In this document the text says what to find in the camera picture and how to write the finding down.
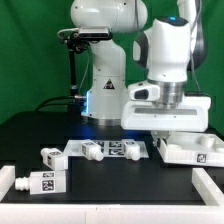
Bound black camera stand pole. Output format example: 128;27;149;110
67;40;86;107

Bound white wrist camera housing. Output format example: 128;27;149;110
128;81;160;101

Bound white sheet with tags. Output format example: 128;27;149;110
64;139;148;159

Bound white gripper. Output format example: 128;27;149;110
121;96;211;147

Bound grey camera on stand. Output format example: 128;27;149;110
57;26;112;42

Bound white square tabletop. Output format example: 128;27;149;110
157;132;224;167

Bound black cables on table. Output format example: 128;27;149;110
34;94;88;113

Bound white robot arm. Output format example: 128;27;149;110
71;0;211;138

